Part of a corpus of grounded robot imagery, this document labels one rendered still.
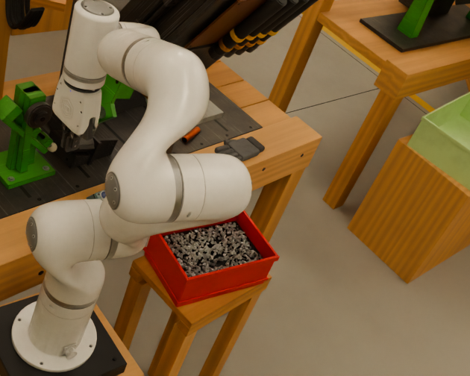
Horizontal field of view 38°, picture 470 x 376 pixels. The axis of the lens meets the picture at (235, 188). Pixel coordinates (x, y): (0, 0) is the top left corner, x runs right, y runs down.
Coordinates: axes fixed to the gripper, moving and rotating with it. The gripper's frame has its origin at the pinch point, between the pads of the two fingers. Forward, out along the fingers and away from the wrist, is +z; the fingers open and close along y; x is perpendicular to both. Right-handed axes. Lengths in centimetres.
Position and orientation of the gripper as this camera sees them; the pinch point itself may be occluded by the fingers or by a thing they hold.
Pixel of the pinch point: (71, 140)
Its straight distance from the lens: 148.5
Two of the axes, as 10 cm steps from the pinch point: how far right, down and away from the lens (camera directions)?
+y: 6.7, 6.2, -4.1
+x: 6.8, -2.8, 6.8
